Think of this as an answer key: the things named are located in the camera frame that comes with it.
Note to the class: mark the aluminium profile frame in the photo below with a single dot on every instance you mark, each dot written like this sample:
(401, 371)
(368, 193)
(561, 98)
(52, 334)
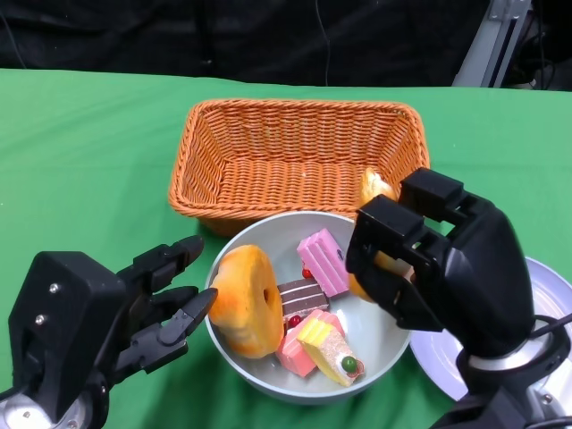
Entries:
(487, 49)

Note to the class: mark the lavender plate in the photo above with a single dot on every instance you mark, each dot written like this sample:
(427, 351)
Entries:
(438, 366)

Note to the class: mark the salmon pink layer cake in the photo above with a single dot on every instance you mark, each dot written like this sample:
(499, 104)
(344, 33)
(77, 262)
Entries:
(295, 353)

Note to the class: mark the grey bowl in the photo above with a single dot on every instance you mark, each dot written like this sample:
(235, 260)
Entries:
(380, 344)

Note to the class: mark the black backdrop cloth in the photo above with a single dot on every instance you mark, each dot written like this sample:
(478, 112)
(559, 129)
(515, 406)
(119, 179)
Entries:
(179, 36)

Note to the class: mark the yellow cake with green ball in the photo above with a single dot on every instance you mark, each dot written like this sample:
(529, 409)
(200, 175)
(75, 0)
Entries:
(330, 353)

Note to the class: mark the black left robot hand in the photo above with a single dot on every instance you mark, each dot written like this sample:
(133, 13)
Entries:
(67, 322)

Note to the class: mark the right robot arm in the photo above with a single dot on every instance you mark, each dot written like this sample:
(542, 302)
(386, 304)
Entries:
(514, 402)

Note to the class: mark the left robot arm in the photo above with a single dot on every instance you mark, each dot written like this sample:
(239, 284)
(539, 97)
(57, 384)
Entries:
(27, 411)

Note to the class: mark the green tablecloth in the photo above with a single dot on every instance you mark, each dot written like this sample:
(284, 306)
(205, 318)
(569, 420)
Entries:
(89, 156)

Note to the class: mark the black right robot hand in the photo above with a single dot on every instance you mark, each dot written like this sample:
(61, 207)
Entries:
(473, 277)

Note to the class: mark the chocolate layer cake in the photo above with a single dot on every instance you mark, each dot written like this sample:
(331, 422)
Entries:
(304, 297)

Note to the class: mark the orange wicker basket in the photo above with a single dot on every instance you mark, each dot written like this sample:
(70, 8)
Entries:
(290, 179)

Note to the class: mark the magenta cake with blueberry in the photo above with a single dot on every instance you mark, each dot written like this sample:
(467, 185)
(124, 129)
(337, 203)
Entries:
(322, 263)

